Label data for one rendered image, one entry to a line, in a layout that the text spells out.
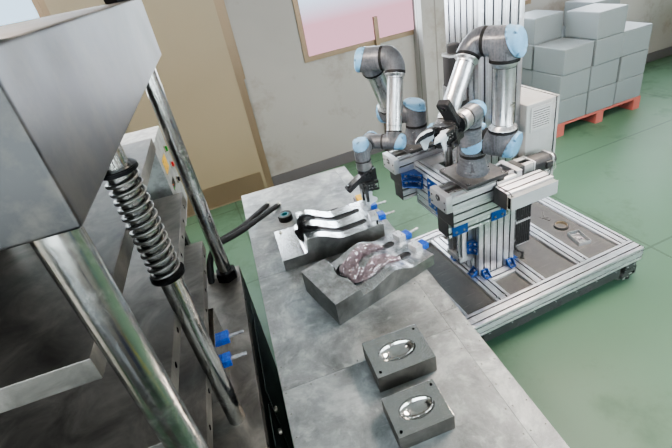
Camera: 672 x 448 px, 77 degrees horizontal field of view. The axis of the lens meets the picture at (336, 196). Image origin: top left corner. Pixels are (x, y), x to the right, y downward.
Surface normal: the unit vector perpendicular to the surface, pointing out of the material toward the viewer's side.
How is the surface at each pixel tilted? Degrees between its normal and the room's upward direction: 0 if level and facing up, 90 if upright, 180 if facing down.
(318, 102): 90
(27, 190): 90
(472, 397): 0
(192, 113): 90
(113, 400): 0
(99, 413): 0
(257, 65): 90
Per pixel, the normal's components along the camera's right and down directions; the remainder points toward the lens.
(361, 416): -0.17, -0.85
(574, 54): 0.39, 0.40
